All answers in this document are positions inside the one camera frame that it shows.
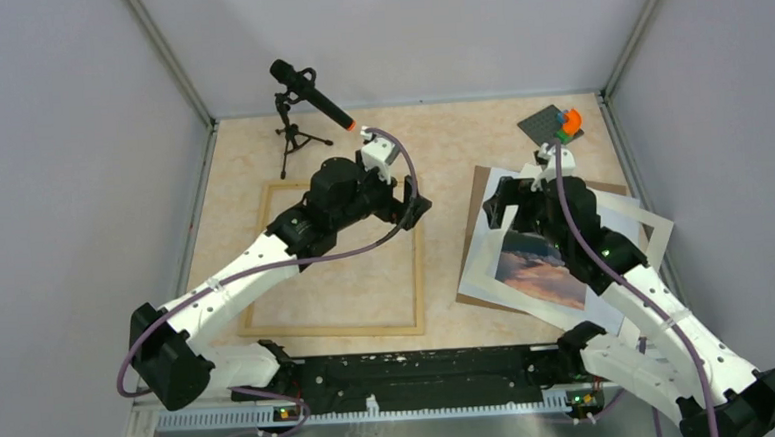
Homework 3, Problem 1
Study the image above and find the white mat board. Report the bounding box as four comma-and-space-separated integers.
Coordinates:
457, 171, 673, 335

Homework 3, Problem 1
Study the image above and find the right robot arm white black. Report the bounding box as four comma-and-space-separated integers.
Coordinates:
483, 176, 775, 437

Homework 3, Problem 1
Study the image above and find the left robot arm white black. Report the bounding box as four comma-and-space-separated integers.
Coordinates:
116, 153, 432, 411

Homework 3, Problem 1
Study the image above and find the sunset cloud photo print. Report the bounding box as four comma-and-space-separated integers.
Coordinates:
495, 231, 587, 311

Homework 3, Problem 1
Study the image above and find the aluminium front rail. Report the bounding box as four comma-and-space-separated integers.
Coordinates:
131, 373, 638, 437

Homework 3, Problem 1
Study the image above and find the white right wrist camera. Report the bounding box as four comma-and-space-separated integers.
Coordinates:
531, 139, 576, 191

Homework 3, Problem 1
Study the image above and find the black microphone orange tip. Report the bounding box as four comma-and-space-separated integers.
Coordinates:
269, 59, 356, 131

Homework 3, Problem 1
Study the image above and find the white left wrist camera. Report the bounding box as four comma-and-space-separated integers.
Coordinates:
359, 126, 401, 184

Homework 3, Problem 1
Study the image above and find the colourful toy brick stack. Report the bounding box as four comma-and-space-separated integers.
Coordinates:
555, 108, 583, 144

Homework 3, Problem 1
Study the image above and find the grey building brick baseplate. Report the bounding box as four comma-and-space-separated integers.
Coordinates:
517, 105, 564, 147

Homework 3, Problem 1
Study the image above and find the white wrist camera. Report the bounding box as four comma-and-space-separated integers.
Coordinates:
531, 139, 576, 191
359, 126, 401, 184

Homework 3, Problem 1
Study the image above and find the brown cardboard backing board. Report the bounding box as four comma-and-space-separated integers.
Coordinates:
455, 165, 630, 314

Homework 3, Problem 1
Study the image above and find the black mini tripod stand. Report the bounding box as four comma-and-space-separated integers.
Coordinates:
274, 93, 335, 180

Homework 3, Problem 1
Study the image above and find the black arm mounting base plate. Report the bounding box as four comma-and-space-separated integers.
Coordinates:
263, 344, 606, 416

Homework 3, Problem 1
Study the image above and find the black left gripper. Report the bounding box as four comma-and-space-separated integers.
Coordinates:
329, 145, 431, 233

